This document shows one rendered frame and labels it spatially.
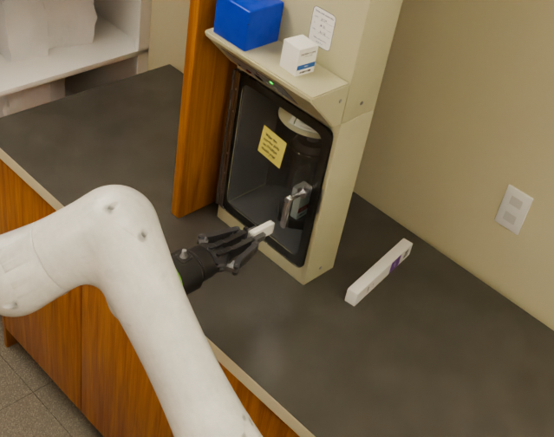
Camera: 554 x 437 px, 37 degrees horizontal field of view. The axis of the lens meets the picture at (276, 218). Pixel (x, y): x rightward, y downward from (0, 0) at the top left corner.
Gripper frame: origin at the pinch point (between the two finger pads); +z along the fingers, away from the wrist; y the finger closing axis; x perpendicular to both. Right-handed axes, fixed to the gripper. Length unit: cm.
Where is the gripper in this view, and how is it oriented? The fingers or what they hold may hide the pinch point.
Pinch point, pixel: (260, 231)
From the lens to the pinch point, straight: 184.2
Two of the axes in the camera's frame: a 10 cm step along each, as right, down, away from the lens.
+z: 7.0, -3.6, 6.2
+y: -6.9, -5.5, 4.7
